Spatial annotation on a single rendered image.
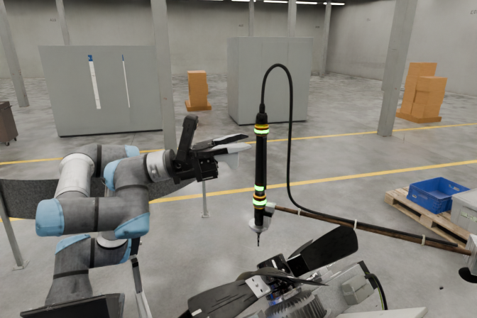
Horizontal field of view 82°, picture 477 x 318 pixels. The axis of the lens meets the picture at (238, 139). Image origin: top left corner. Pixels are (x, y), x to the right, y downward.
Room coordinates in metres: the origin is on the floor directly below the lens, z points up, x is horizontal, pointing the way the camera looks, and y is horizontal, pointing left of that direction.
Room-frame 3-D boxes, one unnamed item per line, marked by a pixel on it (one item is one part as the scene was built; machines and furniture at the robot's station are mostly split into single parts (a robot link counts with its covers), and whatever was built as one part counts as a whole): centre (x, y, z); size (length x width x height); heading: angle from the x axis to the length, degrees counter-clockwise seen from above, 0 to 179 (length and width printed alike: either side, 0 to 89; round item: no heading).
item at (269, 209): (0.80, -0.08, 1.50); 0.09 x 0.07 x 0.10; 66
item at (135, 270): (1.07, 0.51, 0.96); 0.03 x 0.03 x 0.20; 31
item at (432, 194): (3.05, -2.54, 0.25); 0.60 x 0.41 x 0.22; 111
